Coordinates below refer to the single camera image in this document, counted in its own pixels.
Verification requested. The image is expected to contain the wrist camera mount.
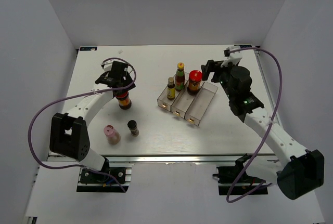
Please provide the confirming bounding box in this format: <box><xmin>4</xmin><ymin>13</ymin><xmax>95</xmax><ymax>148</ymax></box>
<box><xmin>101</xmin><ymin>60</ymin><xmax>113</xmax><ymax>72</ymax></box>
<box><xmin>221</xmin><ymin>45</ymin><xmax>242</xmax><ymax>67</ymax></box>

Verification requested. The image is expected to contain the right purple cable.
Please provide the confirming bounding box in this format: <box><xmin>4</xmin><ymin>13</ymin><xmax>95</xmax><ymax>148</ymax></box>
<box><xmin>225</xmin><ymin>47</ymin><xmax>283</xmax><ymax>204</ymax></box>

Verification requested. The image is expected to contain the small yellow label bottle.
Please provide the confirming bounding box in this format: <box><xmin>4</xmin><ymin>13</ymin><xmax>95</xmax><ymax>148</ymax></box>
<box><xmin>167</xmin><ymin>77</ymin><xmax>175</xmax><ymax>100</ymax></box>

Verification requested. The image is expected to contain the pink cap spice bottle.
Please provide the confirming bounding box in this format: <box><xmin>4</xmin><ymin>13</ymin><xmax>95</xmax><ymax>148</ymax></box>
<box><xmin>104</xmin><ymin>125</ymin><xmax>121</xmax><ymax>145</ymax></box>

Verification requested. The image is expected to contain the aluminium table rail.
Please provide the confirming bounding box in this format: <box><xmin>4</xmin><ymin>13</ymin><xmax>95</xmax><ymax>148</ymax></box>
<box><xmin>46</xmin><ymin>155</ymin><xmax>276</xmax><ymax>164</ymax></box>

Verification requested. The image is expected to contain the black cap spice bottle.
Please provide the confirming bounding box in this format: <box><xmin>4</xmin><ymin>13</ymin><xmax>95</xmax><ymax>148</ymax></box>
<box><xmin>127</xmin><ymin>120</ymin><xmax>139</xmax><ymax>137</ymax></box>

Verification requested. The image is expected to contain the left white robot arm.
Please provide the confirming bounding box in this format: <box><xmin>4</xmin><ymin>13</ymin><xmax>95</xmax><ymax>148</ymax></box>
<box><xmin>49</xmin><ymin>58</ymin><xmax>135</xmax><ymax>182</ymax></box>

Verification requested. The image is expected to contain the red lid jar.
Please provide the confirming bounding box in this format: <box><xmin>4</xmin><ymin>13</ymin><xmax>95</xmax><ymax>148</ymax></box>
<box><xmin>116</xmin><ymin>91</ymin><xmax>132</xmax><ymax>110</ymax></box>
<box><xmin>187</xmin><ymin>70</ymin><xmax>202</xmax><ymax>95</ymax></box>

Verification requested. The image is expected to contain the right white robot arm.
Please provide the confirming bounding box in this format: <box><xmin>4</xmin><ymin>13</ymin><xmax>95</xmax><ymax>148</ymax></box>
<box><xmin>201</xmin><ymin>60</ymin><xmax>324</xmax><ymax>200</ymax></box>

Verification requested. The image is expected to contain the green label sauce bottle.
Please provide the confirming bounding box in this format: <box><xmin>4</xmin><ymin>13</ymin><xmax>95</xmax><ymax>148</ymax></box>
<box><xmin>175</xmin><ymin>62</ymin><xmax>185</xmax><ymax>91</ymax></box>

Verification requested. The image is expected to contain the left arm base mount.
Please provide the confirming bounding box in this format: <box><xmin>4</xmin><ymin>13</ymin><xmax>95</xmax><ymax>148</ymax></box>
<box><xmin>76</xmin><ymin>162</ymin><xmax>133</xmax><ymax>193</ymax></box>

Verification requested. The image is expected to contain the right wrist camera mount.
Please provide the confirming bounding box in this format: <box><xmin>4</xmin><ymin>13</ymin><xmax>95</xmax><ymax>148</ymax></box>
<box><xmin>221</xmin><ymin>45</ymin><xmax>242</xmax><ymax>67</ymax></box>

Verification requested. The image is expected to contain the blue corner label left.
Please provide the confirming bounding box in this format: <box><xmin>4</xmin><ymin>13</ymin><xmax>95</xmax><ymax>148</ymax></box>
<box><xmin>79</xmin><ymin>46</ymin><xmax>97</xmax><ymax>51</ymax></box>

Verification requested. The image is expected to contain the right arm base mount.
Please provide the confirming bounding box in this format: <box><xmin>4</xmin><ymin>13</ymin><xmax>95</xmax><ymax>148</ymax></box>
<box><xmin>212</xmin><ymin>154</ymin><xmax>262</xmax><ymax>196</ymax></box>

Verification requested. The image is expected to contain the clear three-slot organizer tray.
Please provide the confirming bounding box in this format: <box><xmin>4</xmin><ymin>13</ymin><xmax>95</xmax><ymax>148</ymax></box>
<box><xmin>157</xmin><ymin>73</ymin><xmax>218</xmax><ymax>126</ymax></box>

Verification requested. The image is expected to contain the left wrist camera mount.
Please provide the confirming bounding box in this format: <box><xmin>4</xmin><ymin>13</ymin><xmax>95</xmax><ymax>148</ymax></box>
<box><xmin>101</xmin><ymin>60</ymin><xmax>113</xmax><ymax>72</ymax></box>

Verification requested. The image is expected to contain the blue corner label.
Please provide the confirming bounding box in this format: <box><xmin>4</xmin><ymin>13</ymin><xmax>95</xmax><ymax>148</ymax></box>
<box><xmin>240</xmin><ymin>44</ymin><xmax>252</xmax><ymax>49</ymax></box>
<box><xmin>79</xmin><ymin>46</ymin><xmax>97</xmax><ymax>51</ymax></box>

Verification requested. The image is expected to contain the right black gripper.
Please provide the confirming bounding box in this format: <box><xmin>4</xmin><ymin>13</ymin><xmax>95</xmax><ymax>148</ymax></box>
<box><xmin>200</xmin><ymin>59</ymin><xmax>237</xmax><ymax>99</ymax></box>

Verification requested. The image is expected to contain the blue corner label right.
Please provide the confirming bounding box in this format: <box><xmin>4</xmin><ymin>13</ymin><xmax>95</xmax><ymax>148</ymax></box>
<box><xmin>240</xmin><ymin>44</ymin><xmax>252</xmax><ymax>49</ymax></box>

